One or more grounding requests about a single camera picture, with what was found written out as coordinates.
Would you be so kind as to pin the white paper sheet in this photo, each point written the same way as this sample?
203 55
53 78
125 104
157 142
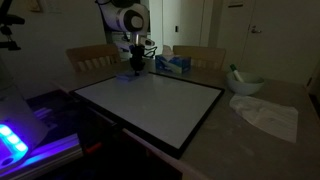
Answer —
277 120

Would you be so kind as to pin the wooden chair with slatted back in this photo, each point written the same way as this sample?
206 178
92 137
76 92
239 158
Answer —
93 57

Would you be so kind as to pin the wooden chair near tissue box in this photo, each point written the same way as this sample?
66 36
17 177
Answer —
202 57

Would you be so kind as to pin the white board with black frame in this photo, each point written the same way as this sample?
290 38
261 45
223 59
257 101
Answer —
162 110

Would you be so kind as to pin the green capped marker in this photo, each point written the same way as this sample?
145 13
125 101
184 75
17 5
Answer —
236 73

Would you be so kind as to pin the robot base with blue lights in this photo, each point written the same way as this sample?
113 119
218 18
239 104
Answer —
21 132

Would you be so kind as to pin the white bowl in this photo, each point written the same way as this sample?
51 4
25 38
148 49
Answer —
251 84

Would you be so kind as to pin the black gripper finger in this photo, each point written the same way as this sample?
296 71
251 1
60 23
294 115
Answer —
139 71
134 71

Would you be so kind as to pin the silver door handle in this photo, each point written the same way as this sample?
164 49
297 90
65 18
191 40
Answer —
254 30

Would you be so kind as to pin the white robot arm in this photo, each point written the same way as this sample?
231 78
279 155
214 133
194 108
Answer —
128 16

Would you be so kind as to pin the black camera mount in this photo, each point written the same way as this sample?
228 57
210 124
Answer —
6 20

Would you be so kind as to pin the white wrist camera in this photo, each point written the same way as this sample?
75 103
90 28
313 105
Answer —
146 42

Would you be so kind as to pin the blue cloth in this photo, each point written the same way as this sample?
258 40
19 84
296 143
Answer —
129 76

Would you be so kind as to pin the blue tissue box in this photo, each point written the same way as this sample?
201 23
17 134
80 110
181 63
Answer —
169 61

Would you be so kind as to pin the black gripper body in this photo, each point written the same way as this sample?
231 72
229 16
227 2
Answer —
136 59

